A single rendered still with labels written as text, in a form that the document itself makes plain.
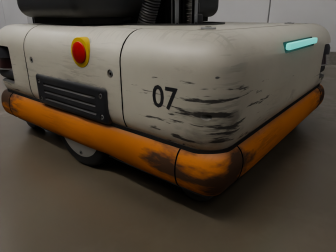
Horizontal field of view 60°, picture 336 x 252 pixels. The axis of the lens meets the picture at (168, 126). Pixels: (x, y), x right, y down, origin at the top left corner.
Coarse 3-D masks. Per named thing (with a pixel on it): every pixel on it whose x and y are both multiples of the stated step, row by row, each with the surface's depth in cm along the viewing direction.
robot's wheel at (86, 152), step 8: (64, 144) 65; (72, 144) 62; (80, 144) 60; (72, 152) 63; (80, 152) 61; (88, 152) 59; (96, 152) 58; (80, 160) 62; (88, 160) 60; (96, 160) 58; (104, 160) 58
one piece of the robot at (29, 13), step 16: (32, 0) 62; (48, 0) 58; (64, 0) 55; (80, 0) 54; (96, 0) 56; (112, 0) 59; (128, 0) 62; (144, 0) 60; (160, 0) 61; (176, 0) 66; (192, 0) 72; (208, 0) 86; (32, 16) 67; (48, 16) 63; (64, 16) 60; (80, 16) 57; (96, 16) 59; (112, 16) 62; (128, 16) 66; (144, 16) 62; (160, 16) 69; (176, 16) 67; (192, 16) 73; (208, 16) 92
